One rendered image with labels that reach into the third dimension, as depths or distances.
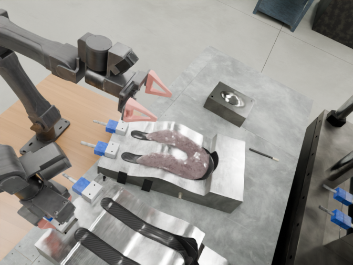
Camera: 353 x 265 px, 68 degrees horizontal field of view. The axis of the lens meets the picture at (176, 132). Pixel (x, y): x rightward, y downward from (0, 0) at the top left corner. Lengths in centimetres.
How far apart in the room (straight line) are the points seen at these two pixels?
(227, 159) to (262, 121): 44
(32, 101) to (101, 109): 33
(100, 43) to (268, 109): 103
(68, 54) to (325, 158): 121
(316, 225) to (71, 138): 101
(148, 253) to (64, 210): 28
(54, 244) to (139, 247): 22
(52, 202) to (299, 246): 86
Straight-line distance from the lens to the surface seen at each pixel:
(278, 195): 116
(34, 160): 61
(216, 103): 124
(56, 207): 61
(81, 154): 103
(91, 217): 82
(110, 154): 94
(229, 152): 101
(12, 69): 89
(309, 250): 116
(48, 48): 73
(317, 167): 140
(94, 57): 63
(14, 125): 114
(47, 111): 95
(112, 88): 65
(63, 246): 81
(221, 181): 93
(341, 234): 114
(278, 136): 136
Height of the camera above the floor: 166
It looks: 50 degrees down
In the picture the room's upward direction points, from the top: 21 degrees clockwise
